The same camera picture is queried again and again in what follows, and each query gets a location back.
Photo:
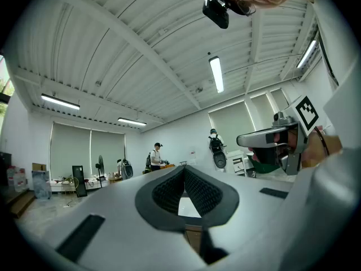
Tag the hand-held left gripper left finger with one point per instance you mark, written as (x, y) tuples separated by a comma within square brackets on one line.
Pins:
[(118, 222)]

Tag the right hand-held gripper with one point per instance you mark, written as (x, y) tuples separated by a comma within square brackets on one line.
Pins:
[(306, 114)]

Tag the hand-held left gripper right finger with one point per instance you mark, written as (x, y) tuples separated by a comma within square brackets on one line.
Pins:
[(253, 207)]

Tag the person's right forearm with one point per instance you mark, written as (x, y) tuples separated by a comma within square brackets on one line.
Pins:
[(316, 151)]

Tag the person's right hand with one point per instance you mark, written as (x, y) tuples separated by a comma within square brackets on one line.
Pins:
[(292, 140)]

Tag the white cabinet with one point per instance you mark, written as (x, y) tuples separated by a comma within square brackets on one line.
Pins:
[(235, 155)]

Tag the gray roller blind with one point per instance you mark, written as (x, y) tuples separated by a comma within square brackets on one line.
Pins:
[(279, 97), (108, 151), (70, 148), (262, 109), (229, 123)]

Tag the gray hard-shell backpack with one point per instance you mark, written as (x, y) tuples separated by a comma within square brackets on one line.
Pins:
[(127, 169), (220, 159)]

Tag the black backpack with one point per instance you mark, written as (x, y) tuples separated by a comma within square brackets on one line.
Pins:
[(215, 144)]

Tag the white low table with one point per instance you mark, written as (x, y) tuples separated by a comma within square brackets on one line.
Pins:
[(93, 183)]

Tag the black speaker box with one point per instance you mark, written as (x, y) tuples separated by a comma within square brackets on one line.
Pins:
[(79, 181)]

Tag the black standing fan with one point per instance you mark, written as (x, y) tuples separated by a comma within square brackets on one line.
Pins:
[(100, 162)]

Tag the person's white sweatshirt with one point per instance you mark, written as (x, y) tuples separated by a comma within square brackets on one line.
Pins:
[(332, 193)]

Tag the ceiling tube light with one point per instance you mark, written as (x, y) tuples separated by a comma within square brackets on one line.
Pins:
[(216, 73), (307, 54), (131, 121), (60, 101)]

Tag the bluish plastic bag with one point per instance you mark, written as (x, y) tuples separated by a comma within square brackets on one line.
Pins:
[(41, 183)]

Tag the wooden step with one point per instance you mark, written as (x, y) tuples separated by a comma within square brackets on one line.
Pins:
[(22, 205)]

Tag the cardboard box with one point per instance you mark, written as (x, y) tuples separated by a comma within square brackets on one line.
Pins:
[(38, 166)]

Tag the clear water jug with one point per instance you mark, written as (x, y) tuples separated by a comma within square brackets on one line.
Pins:
[(11, 178), (22, 179)]

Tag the dark cabinet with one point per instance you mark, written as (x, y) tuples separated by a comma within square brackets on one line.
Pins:
[(5, 165)]

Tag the window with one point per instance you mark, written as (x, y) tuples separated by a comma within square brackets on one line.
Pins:
[(4, 83)]

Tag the wall poster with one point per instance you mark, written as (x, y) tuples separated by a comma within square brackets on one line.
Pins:
[(192, 152)]

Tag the black head camera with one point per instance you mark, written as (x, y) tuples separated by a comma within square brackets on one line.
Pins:
[(215, 11)]

